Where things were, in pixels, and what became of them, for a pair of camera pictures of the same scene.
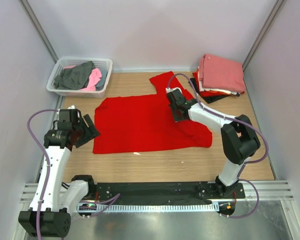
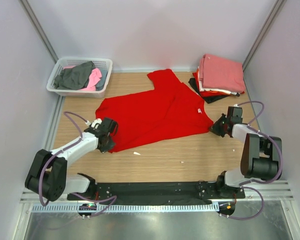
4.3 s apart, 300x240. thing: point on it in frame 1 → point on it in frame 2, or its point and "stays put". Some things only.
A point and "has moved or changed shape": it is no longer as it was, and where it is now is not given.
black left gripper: (91, 132) → (109, 146)
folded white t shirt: (202, 89) stays put
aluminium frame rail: (269, 190) stays put
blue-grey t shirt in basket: (100, 84) stays put
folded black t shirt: (209, 99) stays put
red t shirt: (146, 123) has moved or changed shape
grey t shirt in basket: (76, 77) stays put
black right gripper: (176, 118) → (215, 128)
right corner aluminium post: (274, 13) stays put
